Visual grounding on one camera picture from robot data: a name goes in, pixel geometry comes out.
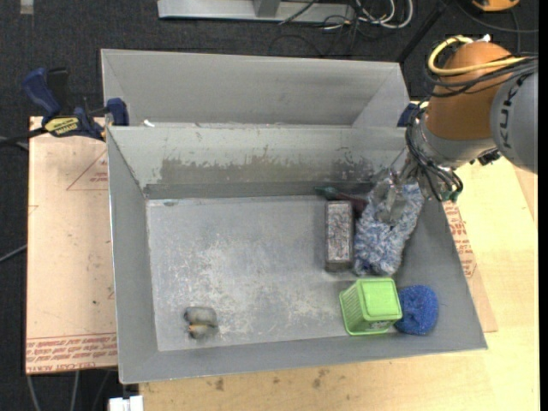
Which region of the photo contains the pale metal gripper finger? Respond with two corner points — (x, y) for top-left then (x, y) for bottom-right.
(390, 186), (413, 224)
(374, 183), (393, 220)

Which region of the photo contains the blue and white fluffy cloth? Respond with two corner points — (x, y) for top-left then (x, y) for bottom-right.
(352, 176), (425, 277)

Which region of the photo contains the grey speckled flat block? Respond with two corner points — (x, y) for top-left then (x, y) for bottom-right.
(323, 200), (356, 273)

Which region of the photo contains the green plastic basket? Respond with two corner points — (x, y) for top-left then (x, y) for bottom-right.
(338, 277), (404, 337)

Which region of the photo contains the blue round scrubber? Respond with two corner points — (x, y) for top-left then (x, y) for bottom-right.
(393, 284), (440, 337)

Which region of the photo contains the grey metal bin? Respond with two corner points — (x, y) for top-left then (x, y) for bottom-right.
(100, 48), (489, 385)

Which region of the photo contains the brown cardboard board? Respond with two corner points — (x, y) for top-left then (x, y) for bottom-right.
(25, 116), (500, 376)

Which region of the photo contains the black cylinder on white bracket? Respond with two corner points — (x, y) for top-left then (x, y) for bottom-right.
(475, 148), (503, 166)

